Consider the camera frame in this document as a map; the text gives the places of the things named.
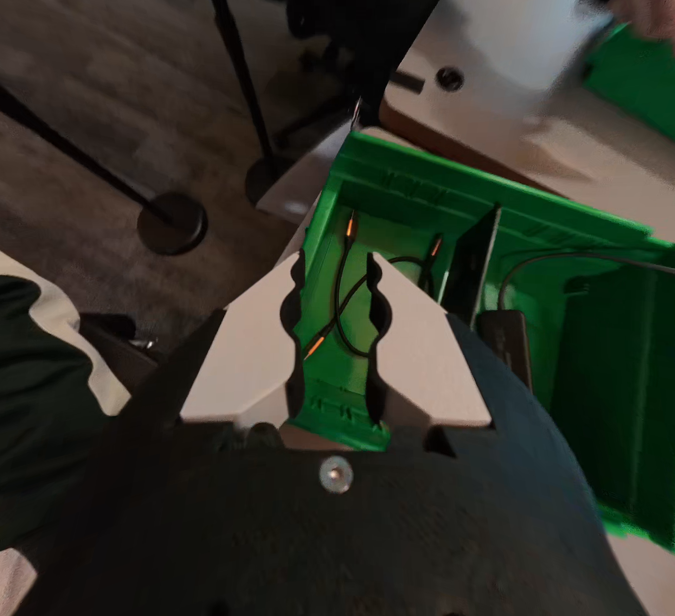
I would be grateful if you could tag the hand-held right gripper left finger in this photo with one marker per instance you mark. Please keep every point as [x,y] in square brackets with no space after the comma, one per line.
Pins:
[237,363]

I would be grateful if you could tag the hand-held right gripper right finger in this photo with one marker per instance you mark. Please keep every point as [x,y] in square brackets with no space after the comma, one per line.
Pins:
[432,363]

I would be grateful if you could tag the green plastic bin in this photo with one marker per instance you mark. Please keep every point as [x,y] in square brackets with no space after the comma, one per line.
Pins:
[527,228]
[633,83]

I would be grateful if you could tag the light grey desk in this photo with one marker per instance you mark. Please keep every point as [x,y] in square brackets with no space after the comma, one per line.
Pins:
[501,120]

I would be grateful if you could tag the black USB hub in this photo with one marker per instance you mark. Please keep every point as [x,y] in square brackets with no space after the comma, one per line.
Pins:
[506,347]

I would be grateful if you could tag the black bin divider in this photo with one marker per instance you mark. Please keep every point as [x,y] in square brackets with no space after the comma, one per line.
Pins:
[472,268]

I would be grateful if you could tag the black round-base floor stand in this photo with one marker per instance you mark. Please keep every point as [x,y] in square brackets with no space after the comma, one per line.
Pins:
[171,225]
[232,46]

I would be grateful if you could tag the white shirt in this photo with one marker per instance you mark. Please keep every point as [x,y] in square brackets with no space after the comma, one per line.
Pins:
[68,320]

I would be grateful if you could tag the dark green jacket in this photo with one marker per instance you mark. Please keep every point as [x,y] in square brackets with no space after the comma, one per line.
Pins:
[42,389]

